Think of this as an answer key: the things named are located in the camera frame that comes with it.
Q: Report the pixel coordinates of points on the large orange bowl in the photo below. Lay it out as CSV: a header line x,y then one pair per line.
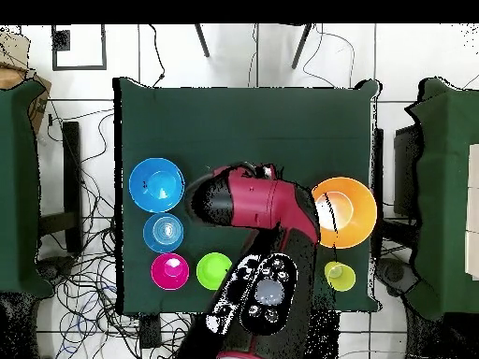
x,y
359,224

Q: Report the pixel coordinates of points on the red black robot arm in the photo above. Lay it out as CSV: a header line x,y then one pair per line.
x,y
262,202

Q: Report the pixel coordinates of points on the dark green table cloth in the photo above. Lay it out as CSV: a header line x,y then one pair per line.
x,y
243,123

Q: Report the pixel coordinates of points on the green bowl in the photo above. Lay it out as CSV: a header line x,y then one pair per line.
x,y
211,271

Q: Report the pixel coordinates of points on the large blue bowl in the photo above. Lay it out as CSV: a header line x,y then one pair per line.
x,y
149,194

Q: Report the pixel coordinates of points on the light blue shallow bowl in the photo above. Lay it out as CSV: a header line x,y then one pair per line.
x,y
153,239

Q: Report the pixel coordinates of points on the pink bowl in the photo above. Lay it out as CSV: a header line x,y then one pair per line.
x,y
164,278

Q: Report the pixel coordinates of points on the pale yellow cup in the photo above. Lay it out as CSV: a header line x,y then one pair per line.
x,y
344,282

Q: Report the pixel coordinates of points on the black computer case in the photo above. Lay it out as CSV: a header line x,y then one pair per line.
x,y
406,168

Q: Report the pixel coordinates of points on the grey chair base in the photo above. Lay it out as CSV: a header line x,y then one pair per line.
x,y
56,269
394,275

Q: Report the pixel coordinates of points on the green cloth side table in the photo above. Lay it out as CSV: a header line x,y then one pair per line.
x,y
445,224
18,187

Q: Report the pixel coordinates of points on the cardboard box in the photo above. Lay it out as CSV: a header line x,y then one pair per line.
x,y
37,108

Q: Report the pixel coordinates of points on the camera tripod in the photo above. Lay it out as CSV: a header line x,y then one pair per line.
x,y
202,41

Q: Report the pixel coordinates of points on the black metal frame bar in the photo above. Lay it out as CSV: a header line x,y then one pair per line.
x,y
71,168

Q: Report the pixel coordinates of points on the black square floor frame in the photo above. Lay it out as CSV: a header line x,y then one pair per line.
x,y
78,67

